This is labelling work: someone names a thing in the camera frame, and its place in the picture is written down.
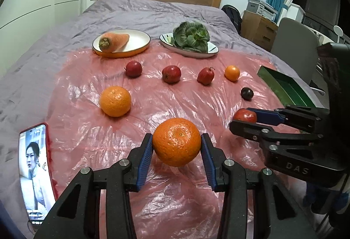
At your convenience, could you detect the white desk lamp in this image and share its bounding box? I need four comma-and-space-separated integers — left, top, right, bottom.
333, 25, 343, 43

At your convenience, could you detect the smartphone in red case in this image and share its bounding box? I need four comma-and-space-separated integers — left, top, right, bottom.
18, 122, 57, 228

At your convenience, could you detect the wooden nightstand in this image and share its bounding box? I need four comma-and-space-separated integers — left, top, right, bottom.
240, 10, 278, 52

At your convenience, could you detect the grey storage box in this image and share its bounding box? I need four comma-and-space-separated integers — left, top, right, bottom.
246, 0, 278, 22

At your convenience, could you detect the large orange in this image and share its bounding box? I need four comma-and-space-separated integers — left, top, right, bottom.
152, 118, 201, 167

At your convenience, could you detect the red apple with stem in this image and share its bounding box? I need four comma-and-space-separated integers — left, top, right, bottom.
197, 67, 215, 86

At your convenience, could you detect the grey office chair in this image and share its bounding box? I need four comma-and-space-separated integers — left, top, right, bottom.
271, 17, 326, 96

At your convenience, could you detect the pink plastic sheet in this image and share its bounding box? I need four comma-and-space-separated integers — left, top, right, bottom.
47, 41, 281, 238

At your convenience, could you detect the small orange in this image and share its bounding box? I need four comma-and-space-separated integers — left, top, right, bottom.
224, 65, 240, 82

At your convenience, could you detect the orange rimmed plate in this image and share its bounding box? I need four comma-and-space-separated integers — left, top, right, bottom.
92, 29, 151, 58

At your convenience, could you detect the orange carrot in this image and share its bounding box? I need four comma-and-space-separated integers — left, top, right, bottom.
98, 32, 129, 53

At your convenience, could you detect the green metal tray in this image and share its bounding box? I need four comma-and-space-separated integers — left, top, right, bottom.
257, 66, 316, 108

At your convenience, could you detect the black backpack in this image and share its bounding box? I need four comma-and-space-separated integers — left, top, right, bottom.
221, 4, 242, 35

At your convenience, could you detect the dark purple plum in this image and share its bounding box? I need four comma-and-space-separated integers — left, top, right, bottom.
240, 87, 254, 101

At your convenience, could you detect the white patterned plate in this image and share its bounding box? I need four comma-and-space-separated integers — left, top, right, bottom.
160, 33, 219, 59

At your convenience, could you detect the small red fruit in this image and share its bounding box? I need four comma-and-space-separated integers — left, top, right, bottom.
125, 60, 142, 78

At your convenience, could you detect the white wardrobe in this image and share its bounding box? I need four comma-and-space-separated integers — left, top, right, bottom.
1, 0, 81, 74

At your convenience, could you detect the green leafy cabbage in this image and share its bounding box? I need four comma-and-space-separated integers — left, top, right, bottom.
170, 22, 210, 54

